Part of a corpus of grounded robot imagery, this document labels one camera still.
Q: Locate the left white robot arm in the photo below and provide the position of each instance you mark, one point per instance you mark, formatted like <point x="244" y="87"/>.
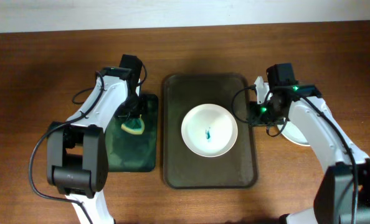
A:
<point x="77" y="160"/>

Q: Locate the white plate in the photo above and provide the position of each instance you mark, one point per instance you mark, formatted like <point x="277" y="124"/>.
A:
<point x="209" y="130"/>

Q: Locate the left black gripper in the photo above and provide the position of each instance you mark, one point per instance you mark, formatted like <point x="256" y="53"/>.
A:
<point x="130" y="113"/>

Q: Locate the small dark green tray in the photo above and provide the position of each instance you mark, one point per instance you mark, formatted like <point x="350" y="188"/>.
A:
<point x="134" y="153"/>

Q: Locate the large brown serving tray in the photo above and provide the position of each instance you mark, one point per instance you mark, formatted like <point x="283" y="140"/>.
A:
<point x="182" y="168"/>

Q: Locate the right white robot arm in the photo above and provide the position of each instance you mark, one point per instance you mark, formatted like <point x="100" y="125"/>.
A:
<point x="344" y="192"/>

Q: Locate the green and yellow sponge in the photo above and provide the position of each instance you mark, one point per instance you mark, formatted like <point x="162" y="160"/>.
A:
<point x="134" y="126"/>

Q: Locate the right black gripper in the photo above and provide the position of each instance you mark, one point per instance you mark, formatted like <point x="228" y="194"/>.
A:
<point x="254" y="118"/>

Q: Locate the pale green plate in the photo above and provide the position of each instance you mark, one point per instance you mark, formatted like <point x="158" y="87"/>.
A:
<point x="293" y="134"/>

